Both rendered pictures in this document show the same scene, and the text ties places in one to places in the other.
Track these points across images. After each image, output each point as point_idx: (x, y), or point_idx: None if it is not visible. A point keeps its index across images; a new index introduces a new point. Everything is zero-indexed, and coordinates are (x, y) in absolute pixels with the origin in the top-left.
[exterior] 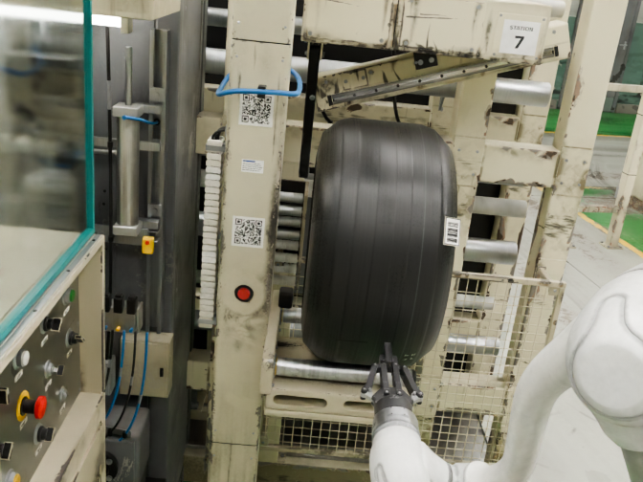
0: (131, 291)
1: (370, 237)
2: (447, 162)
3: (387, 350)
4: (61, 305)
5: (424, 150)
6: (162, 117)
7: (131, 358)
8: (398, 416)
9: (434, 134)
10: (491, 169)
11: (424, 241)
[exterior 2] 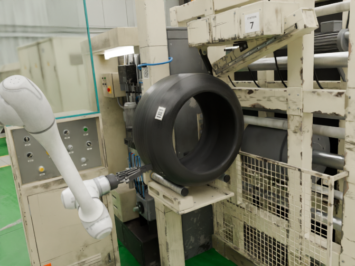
0: None
1: (139, 114)
2: (179, 85)
3: (145, 165)
4: (81, 131)
5: (173, 80)
6: None
7: None
8: (97, 177)
9: (192, 75)
10: (308, 105)
11: (149, 116)
